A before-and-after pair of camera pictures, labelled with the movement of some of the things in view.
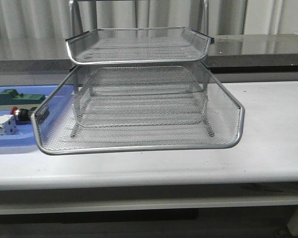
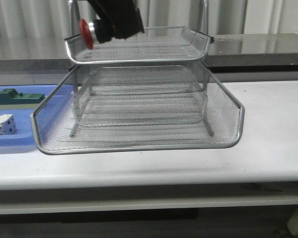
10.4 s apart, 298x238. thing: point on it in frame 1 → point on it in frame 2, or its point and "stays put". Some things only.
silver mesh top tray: x=138 y=45 stays put
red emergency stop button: x=23 y=115 → x=87 y=30
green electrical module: x=11 y=96 stays put
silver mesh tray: x=98 y=108 stays put
